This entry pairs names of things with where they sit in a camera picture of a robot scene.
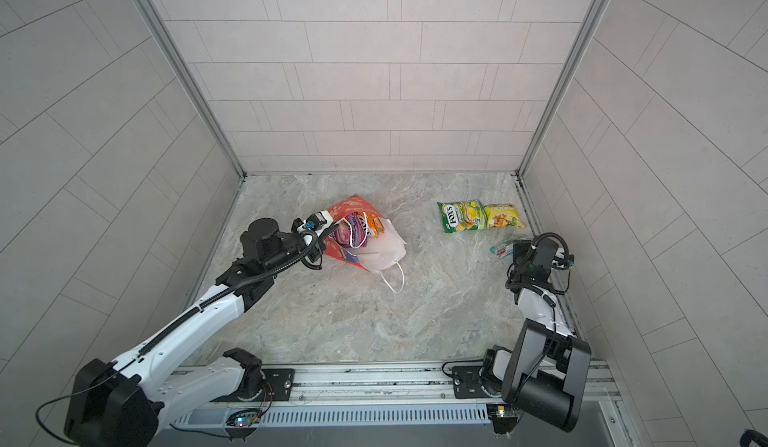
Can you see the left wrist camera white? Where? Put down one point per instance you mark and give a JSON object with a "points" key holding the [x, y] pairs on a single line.
{"points": [[321, 223]]}

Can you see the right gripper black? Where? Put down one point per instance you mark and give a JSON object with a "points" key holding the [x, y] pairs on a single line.
{"points": [[522, 246]]}

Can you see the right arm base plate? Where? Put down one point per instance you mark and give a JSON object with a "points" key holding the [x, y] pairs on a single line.
{"points": [[474, 382]]}

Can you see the right corner aluminium post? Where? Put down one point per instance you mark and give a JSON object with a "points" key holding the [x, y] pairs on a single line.
{"points": [[577, 51]]}

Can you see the green Fox's candy packet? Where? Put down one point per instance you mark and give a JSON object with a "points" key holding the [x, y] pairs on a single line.
{"points": [[462, 216]]}

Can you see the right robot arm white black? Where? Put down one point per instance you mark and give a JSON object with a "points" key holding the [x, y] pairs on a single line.
{"points": [[545, 374]]}

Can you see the left green circuit board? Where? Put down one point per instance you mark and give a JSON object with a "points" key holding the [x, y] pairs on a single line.
{"points": [[243, 423]]}

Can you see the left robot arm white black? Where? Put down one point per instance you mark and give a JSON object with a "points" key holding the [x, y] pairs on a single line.
{"points": [[126, 401]]}

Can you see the white perforated vent strip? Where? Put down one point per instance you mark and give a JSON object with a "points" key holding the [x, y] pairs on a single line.
{"points": [[345, 415]]}

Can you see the yellow snack packet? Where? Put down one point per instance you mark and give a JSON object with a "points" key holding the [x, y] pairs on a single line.
{"points": [[502, 216]]}

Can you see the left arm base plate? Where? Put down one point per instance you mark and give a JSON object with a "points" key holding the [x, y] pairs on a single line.
{"points": [[272, 384]]}

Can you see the corner aluminium post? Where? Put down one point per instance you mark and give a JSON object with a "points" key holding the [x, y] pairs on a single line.
{"points": [[577, 51], [155, 23]]}

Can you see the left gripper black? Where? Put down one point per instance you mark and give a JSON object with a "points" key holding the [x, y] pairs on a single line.
{"points": [[315, 246]]}

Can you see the teal Fox's candy packet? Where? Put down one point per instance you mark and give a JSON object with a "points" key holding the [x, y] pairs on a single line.
{"points": [[506, 247]]}

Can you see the snacks inside bag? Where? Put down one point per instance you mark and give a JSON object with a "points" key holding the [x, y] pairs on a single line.
{"points": [[357, 228]]}

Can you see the red paper gift bag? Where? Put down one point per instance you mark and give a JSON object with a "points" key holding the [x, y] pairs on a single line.
{"points": [[381, 256]]}

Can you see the right circuit board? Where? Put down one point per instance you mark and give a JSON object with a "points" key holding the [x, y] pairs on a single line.
{"points": [[503, 418]]}

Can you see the aluminium mounting rail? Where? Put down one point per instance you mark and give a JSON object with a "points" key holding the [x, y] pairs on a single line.
{"points": [[372, 384]]}

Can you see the left corner aluminium post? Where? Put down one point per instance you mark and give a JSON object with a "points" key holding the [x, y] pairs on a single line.
{"points": [[155, 23]]}

